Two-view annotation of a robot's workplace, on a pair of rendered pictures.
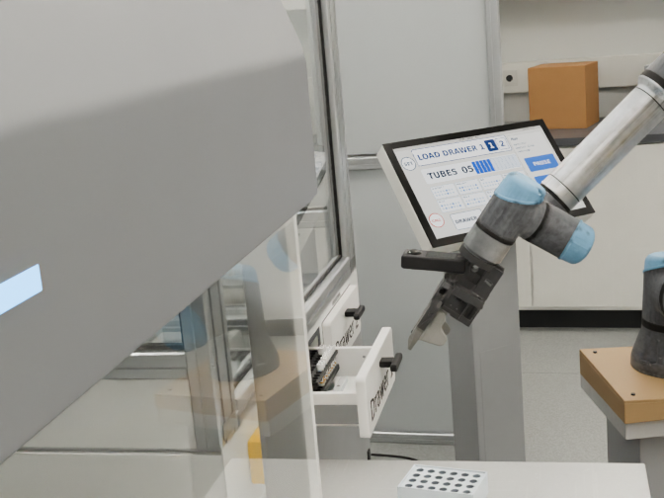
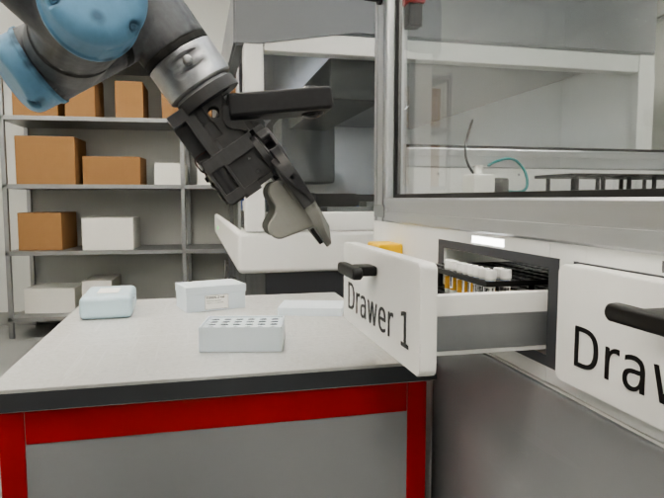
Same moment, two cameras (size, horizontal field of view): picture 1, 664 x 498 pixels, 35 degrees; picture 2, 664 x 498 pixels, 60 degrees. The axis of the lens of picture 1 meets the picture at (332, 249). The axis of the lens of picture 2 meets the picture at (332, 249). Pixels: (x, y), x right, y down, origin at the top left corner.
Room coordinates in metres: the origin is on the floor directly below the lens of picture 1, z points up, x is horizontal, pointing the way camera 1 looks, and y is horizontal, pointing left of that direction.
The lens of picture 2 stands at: (2.38, -0.41, 0.99)
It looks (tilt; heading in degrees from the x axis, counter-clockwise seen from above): 5 degrees down; 154
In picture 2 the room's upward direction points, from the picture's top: straight up
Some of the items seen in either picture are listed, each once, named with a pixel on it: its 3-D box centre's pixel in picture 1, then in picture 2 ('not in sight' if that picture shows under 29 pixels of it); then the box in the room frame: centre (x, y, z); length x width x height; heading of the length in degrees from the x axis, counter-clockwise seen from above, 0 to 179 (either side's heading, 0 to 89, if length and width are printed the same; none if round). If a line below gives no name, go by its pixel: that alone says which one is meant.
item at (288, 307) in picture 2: not in sight; (311, 307); (1.33, 0.06, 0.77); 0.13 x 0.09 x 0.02; 60
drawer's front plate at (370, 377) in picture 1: (376, 378); (380, 295); (1.80, -0.06, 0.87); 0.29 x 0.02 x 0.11; 167
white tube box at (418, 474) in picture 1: (443, 489); (243, 332); (1.52, -0.14, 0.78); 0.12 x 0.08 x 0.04; 66
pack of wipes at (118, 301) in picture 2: not in sight; (110, 300); (1.15, -0.31, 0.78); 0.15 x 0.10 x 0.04; 169
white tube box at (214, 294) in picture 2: not in sight; (210, 294); (1.19, -0.11, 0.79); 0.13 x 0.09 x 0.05; 93
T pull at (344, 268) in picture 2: (389, 362); (359, 270); (1.79, -0.09, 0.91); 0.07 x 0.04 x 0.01; 167
